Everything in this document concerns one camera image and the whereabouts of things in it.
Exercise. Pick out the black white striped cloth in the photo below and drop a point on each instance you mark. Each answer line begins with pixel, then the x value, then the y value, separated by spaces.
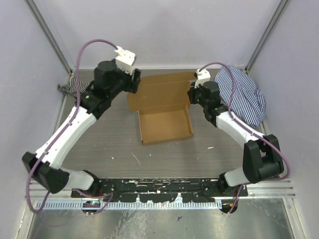
pixel 70 87

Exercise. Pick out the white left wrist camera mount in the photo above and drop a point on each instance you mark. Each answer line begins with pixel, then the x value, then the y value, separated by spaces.
pixel 125 60

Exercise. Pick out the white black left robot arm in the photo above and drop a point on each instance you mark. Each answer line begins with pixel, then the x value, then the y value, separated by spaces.
pixel 45 163

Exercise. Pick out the brown cardboard box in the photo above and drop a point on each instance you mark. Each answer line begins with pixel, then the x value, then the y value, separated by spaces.
pixel 163 106

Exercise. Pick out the aluminium corner post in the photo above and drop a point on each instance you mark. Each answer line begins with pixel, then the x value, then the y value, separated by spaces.
pixel 47 31
pixel 279 10

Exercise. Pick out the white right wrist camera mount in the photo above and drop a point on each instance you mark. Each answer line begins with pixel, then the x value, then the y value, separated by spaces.
pixel 201 76

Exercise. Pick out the white slotted cable duct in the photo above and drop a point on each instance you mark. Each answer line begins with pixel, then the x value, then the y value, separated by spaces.
pixel 83 204

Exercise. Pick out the aluminium rail beam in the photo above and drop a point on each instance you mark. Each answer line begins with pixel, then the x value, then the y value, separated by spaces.
pixel 266 189

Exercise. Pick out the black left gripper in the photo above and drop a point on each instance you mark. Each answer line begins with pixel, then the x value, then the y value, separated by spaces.
pixel 133 85

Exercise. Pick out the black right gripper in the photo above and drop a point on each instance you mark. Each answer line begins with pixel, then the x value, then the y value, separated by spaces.
pixel 191 93

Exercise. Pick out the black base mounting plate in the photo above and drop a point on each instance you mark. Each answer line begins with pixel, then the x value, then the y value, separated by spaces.
pixel 160 190

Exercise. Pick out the blue white striped cloth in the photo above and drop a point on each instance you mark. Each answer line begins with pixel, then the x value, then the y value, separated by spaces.
pixel 241 92

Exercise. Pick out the right aluminium corner post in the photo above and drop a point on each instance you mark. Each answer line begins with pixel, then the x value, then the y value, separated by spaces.
pixel 279 10

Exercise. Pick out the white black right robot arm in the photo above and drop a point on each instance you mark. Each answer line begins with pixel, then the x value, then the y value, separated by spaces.
pixel 261 153

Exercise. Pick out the left aluminium corner post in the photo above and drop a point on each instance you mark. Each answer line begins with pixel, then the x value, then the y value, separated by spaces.
pixel 47 31

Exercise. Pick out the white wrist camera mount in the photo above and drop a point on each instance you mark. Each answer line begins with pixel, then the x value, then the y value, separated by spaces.
pixel 201 76
pixel 125 60

